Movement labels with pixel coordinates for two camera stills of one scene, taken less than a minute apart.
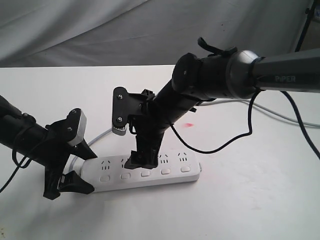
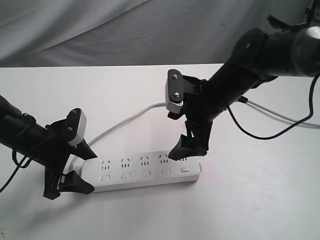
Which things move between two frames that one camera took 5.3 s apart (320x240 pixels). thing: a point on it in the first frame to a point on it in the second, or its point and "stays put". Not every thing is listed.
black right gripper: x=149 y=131 to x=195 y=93
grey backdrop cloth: x=73 y=33 stays put
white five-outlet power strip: x=109 y=173 stays put
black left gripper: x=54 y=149 stays put
